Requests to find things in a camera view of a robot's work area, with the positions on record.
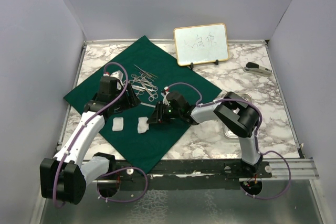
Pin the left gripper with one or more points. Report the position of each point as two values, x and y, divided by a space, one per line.
131 101

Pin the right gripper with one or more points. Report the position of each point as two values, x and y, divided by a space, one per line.
157 116

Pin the white gauze pad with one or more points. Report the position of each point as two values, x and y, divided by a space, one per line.
118 124
142 125

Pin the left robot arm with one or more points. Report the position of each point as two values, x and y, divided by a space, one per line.
65 176

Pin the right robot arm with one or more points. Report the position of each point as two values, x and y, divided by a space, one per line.
238 115

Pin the green surgical cloth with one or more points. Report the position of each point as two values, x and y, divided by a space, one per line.
146 150

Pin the steel hemostat clamp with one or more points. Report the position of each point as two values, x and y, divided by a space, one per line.
140 79

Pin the stainless steel tray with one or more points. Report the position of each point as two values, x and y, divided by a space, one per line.
227 132

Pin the black grey stapler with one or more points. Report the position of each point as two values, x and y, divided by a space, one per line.
255 68

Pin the steel scalpel handle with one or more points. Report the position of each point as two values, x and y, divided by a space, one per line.
149 105

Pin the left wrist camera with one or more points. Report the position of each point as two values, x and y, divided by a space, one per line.
119 76

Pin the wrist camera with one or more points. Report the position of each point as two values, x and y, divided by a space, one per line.
164 93
119 76

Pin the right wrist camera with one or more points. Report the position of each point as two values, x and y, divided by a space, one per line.
164 93

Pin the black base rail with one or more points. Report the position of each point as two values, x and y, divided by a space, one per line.
181 174

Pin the white board with frame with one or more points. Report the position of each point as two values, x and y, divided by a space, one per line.
201 44

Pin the aluminium extrusion rail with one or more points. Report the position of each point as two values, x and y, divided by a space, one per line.
301 169

